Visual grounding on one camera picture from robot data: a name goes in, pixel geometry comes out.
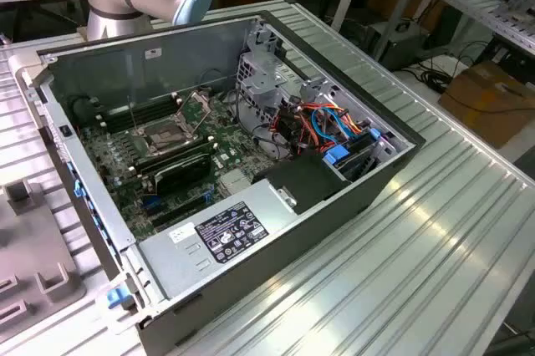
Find blue case latch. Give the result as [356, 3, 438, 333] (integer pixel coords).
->
[106, 283, 135, 310]

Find silver chipset heat sink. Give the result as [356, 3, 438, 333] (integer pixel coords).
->
[217, 170, 252, 197]

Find orange wire bundle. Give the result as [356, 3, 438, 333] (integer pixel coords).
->
[291, 99, 369, 154]

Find black expansion slot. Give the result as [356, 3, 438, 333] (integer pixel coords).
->
[155, 206, 209, 234]
[149, 198, 201, 223]

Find metal drive cage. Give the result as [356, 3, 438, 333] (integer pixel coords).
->
[236, 17, 323, 136]

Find thin wire locking lever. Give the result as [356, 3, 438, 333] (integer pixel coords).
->
[126, 94, 140, 130]

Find open PC case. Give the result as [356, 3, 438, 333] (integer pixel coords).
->
[14, 9, 427, 356]

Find black floor cables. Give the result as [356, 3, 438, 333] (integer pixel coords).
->
[412, 61, 455, 94]

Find blue wire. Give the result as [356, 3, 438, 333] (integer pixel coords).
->
[310, 106, 363, 149]

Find black case fan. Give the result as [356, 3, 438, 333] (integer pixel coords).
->
[66, 94, 104, 125]

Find blue disk carrier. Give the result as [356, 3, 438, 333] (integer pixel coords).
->
[323, 127, 384, 182]

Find brown cardboard box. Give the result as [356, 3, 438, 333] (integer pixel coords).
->
[437, 60, 535, 149]

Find grey power supply unit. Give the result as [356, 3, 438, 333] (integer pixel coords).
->
[136, 179, 300, 301]

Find green motherboard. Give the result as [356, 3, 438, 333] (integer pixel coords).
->
[79, 90, 268, 244]

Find black box under table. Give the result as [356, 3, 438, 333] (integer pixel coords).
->
[366, 19, 432, 72]

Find pale case corner bracket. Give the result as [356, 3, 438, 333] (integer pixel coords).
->
[8, 53, 48, 82]

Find metal socket cover frame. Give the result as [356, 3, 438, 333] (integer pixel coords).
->
[176, 88, 215, 140]

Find CPU socket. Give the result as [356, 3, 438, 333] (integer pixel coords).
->
[132, 119, 203, 158]

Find grey parts rack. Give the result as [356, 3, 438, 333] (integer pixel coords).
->
[0, 178, 87, 341]

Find black plastic shroud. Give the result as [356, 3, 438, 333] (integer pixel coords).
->
[252, 150, 351, 216]

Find black graphics card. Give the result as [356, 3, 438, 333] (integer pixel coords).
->
[151, 151, 213, 200]

